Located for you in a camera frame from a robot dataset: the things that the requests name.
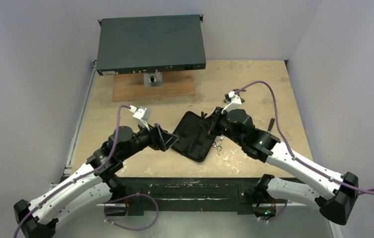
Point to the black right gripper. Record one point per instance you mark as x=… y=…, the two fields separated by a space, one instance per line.
x=216 y=119

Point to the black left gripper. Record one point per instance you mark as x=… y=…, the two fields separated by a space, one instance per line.
x=168 y=139

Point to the black zippered tool case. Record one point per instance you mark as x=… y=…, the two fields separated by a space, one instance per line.
x=194 y=142

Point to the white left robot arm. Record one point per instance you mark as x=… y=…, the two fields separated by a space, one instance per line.
x=93 y=183

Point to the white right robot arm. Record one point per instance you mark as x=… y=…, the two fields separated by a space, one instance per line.
x=333 y=193

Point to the dark metal pipe fitting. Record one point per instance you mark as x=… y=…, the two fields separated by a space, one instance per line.
x=239 y=95

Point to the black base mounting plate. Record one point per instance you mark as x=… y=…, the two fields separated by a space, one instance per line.
x=244 y=196

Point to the wooden board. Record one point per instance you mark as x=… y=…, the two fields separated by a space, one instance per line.
x=131 y=87

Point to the dark green rack device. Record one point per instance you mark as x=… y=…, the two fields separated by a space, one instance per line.
x=150 y=44

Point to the grey metal bracket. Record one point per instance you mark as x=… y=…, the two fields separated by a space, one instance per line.
x=152 y=79

